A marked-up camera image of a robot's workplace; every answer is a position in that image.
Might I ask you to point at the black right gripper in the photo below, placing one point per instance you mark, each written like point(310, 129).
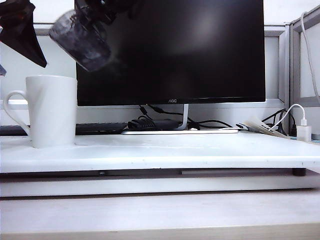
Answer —
point(117, 5)

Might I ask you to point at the white raised board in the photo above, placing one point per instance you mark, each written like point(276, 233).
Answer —
point(175, 155)

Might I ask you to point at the black computer monitor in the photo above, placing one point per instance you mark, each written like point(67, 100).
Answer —
point(187, 62)

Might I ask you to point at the black power adapter brick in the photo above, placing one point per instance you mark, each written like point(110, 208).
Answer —
point(165, 123)

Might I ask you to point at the white charger plug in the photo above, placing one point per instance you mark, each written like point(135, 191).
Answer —
point(303, 133)

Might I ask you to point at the black computer keyboard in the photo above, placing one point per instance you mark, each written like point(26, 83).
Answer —
point(100, 128)

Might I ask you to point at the grey partition frame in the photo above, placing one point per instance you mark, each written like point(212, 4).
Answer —
point(295, 62)

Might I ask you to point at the folded paper booklet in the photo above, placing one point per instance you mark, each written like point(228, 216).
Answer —
point(260, 126)

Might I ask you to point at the white ceramic mug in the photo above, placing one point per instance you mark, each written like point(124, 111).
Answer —
point(52, 112)

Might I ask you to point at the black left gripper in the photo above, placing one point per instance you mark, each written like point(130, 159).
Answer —
point(12, 11)

